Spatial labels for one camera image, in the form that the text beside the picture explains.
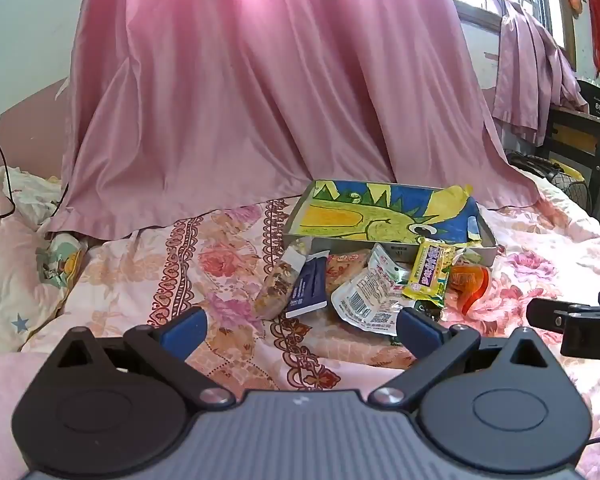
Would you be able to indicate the pink cloth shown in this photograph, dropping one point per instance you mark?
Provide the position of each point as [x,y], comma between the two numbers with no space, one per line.
[5,410]

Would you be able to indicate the purple curtain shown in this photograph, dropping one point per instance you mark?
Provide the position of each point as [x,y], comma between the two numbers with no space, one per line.
[530,70]

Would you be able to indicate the white red snack packet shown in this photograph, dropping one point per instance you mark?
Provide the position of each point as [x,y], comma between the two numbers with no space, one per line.
[365,300]

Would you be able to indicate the grey cardboard box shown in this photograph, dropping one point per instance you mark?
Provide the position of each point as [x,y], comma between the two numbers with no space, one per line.
[296,212]

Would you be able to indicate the wooden desk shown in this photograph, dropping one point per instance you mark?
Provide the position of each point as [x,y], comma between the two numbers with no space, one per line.
[585,132]

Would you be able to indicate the floral bed sheet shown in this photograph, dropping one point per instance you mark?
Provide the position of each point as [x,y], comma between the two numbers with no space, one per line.
[230,260]

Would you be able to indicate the navy blue snack packet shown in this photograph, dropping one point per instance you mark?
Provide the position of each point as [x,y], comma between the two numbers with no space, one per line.
[305,285]

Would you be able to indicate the orange pink snack packet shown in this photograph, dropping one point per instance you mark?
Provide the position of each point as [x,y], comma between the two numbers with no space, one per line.
[342,270]

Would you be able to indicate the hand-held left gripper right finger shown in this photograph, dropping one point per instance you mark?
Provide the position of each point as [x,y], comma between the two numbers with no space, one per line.
[420,332]

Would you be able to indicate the green snack packet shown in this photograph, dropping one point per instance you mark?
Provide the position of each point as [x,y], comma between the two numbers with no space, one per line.
[430,310]

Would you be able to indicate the orange transparent snack packet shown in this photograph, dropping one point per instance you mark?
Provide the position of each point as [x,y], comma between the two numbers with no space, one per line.
[467,285]

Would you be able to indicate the yellow cracker packet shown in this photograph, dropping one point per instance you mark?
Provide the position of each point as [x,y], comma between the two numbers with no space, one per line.
[427,272]

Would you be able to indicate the white cartoon quilt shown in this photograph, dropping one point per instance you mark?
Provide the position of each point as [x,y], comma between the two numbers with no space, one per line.
[15,260]

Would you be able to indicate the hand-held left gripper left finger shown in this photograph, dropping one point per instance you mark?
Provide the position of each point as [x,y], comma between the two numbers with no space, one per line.
[182,332]

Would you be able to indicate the black ribbed object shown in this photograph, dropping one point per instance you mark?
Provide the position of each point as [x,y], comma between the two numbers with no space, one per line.
[527,165]

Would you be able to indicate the brown snack bar packet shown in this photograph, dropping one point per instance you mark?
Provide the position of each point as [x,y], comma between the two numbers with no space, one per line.
[277,285]

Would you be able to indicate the pink curtain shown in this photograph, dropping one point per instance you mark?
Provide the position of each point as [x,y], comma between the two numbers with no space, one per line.
[255,85]

